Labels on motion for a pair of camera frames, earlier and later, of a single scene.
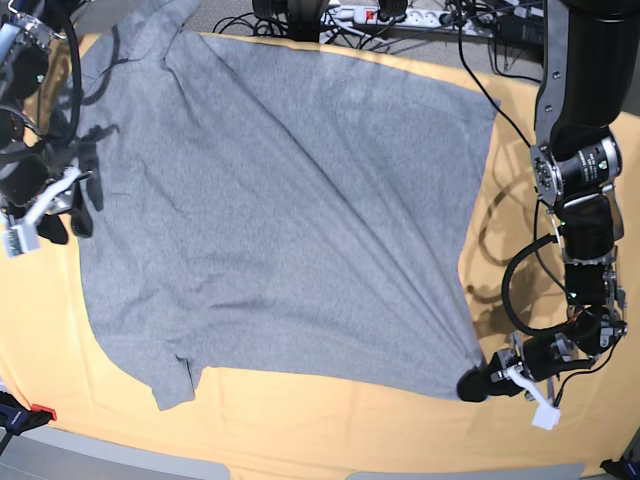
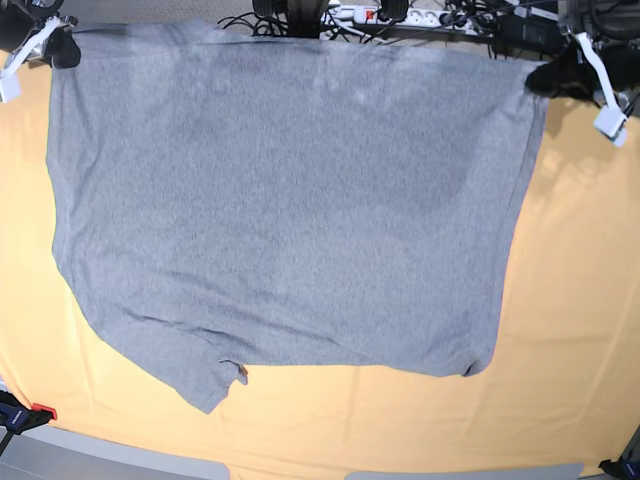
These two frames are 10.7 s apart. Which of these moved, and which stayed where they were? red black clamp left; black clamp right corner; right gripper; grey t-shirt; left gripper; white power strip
Moved: right gripper; grey t-shirt; left gripper
Stayed: black clamp right corner; red black clamp left; white power strip
